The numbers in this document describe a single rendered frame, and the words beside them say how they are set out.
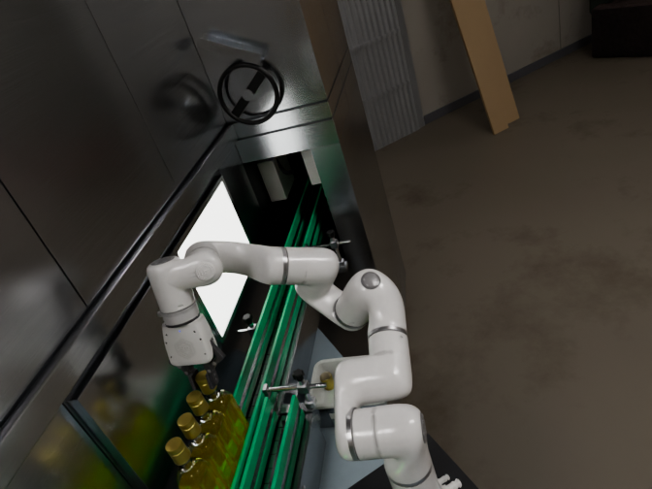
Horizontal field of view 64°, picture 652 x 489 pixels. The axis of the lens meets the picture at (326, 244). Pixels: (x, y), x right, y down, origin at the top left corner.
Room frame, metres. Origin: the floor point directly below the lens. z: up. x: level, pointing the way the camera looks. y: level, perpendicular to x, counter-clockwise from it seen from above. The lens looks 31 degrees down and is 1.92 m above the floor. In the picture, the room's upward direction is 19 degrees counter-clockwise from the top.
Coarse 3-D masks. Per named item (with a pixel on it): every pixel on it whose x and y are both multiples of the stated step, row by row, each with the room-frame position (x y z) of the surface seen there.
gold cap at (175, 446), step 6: (174, 438) 0.74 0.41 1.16; (168, 444) 0.73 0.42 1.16; (174, 444) 0.73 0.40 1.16; (180, 444) 0.72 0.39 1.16; (168, 450) 0.72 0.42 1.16; (174, 450) 0.71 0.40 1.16; (180, 450) 0.72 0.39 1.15; (186, 450) 0.73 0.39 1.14; (174, 456) 0.71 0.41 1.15; (180, 456) 0.71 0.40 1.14; (186, 456) 0.72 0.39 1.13; (174, 462) 0.72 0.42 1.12; (180, 462) 0.71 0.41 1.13
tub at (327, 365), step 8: (328, 360) 1.15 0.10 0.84; (336, 360) 1.14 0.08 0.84; (320, 368) 1.15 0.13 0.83; (328, 368) 1.15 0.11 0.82; (312, 376) 1.11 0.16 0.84; (312, 392) 1.05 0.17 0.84; (320, 392) 1.09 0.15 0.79; (328, 392) 1.10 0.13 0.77; (320, 400) 1.07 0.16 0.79; (328, 400) 1.07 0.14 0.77
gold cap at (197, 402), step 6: (198, 390) 0.85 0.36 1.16; (192, 396) 0.84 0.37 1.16; (198, 396) 0.84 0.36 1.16; (192, 402) 0.82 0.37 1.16; (198, 402) 0.83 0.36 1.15; (204, 402) 0.84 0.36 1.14; (192, 408) 0.83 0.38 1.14; (198, 408) 0.82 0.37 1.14; (204, 408) 0.83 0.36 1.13; (198, 414) 0.82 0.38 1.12
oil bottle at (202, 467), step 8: (200, 464) 0.73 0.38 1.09; (208, 464) 0.74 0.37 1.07; (184, 472) 0.72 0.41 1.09; (192, 472) 0.71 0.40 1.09; (200, 472) 0.71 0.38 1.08; (208, 472) 0.73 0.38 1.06; (184, 480) 0.71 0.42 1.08; (192, 480) 0.70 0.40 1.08; (200, 480) 0.70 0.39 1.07; (208, 480) 0.71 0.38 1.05; (216, 480) 0.73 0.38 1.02; (184, 488) 0.71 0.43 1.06; (192, 488) 0.70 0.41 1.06; (200, 488) 0.70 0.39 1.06; (208, 488) 0.70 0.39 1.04; (216, 488) 0.72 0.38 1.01; (224, 488) 0.74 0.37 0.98
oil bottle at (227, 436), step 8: (216, 416) 0.84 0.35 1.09; (224, 416) 0.85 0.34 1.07; (200, 424) 0.83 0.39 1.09; (208, 424) 0.82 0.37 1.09; (216, 424) 0.82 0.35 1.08; (224, 424) 0.84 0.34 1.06; (208, 432) 0.81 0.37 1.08; (216, 432) 0.81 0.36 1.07; (224, 432) 0.83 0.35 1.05; (232, 432) 0.85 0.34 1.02; (224, 440) 0.81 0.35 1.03; (232, 440) 0.83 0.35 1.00; (240, 440) 0.85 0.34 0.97; (232, 448) 0.82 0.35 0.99; (240, 448) 0.84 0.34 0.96; (232, 456) 0.81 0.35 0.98
